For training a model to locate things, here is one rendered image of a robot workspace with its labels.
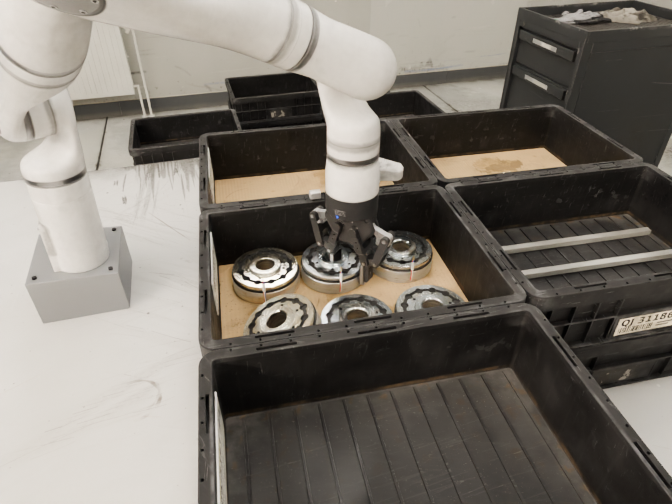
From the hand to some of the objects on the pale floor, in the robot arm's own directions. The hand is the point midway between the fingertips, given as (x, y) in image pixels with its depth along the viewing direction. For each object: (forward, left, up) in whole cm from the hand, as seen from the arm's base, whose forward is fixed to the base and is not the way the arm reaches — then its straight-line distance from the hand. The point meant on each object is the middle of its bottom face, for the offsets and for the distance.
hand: (350, 267), depth 79 cm
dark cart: (+168, +104, -83) cm, 214 cm away
